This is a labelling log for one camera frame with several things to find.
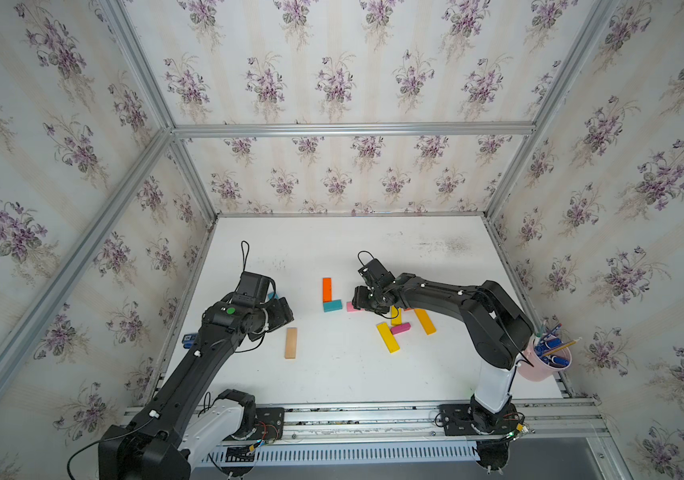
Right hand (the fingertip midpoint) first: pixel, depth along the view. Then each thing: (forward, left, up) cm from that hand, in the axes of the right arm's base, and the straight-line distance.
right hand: (362, 304), depth 93 cm
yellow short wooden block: (-10, -9, +11) cm, 17 cm away
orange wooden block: (+6, +11, -1) cm, 13 cm away
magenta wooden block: (-8, -12, -1) cm, 14 cm away
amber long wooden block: (-5, -19, -1) cm, 20 cm away
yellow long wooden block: (-10, -8, -2) cm, 13 cm away
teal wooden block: (0, +10, -2) cm, 10 cm away
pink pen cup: (-18, -48, +6) cm, 51 cm away
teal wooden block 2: (+3, +30, 0) cm, 30 cm away
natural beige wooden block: (-11, +21, -2) cm, 24 cm away
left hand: (-10, +21, +10) cm, 26 cm away
